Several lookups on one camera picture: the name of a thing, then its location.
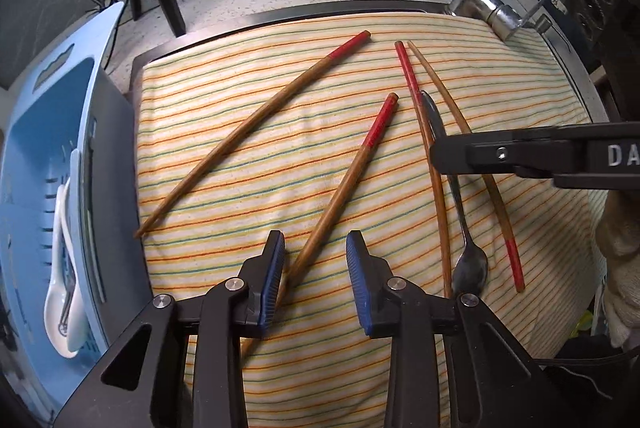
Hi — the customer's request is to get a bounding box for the black panel with round holes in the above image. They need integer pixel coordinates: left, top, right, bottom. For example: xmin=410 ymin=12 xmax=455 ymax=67
xmin=564 ymin=0 xmax=640 ymax=125

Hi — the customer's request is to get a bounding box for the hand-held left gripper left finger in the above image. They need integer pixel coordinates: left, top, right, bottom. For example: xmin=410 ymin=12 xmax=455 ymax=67
xmin=54 ymin=230 xmax=286 ymax=428

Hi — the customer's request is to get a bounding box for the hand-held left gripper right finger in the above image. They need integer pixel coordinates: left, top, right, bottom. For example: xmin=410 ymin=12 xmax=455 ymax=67
xmin=346 ymin=230 xmax=572 ymax=428

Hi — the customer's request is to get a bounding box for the striped towel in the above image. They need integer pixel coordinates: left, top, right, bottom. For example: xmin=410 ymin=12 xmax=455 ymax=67
xmin=132 ymin=10 xmax=609 ymax=428

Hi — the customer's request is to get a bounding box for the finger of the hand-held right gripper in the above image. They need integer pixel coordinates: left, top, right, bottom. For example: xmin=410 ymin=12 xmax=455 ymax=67
xmin=429 ymin=127 xmax=556 ymax=181

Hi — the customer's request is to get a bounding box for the person's right hand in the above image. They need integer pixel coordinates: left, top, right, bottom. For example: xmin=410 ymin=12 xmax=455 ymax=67
xmin=594 ymin=192 xmax=640 ymax=350

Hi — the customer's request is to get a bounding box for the white ceramic spoon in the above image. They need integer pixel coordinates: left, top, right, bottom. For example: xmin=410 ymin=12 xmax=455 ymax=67
xmin=64 ymin=150 xmax=83 ymax=289
xmin=43 ymin=185 xmax=90 ymax=357

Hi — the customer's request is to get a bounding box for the blue plastic basket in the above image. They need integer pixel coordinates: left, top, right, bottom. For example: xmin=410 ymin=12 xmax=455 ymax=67
xmin=0 ymin=0 xmax=154 ymax=414

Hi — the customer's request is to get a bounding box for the red-tipped wooden chopstick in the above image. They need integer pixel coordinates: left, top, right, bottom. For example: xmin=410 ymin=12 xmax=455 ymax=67
xmin=406 ymin=40 xmax=526 ymax=293
xmin=239 ymin=92 xmax=400 ymax=360
xmin=133 ymin=30 xmax=372 ymax=239
xmin=393 ymin=40 xmax=454 ymax=300

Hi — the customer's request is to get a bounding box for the metal spoon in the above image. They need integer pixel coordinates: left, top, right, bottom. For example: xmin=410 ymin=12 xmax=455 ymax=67
xmin=419 ymin=90 xmax=490 ymax=299

